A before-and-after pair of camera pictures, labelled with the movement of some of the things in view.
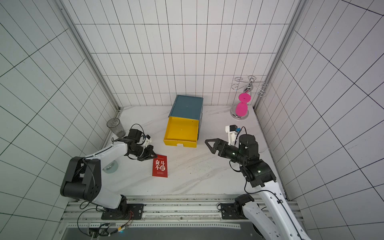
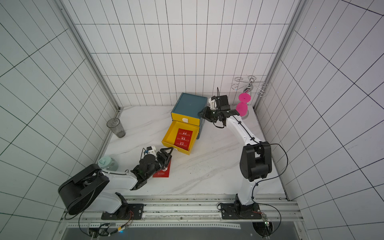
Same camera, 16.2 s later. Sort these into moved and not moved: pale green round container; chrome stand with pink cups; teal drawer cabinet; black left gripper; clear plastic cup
Moved: black left gripper
Not moved: chrome stand with pink cups; pale green round container; clear plastic cup; teal drawer cabinet
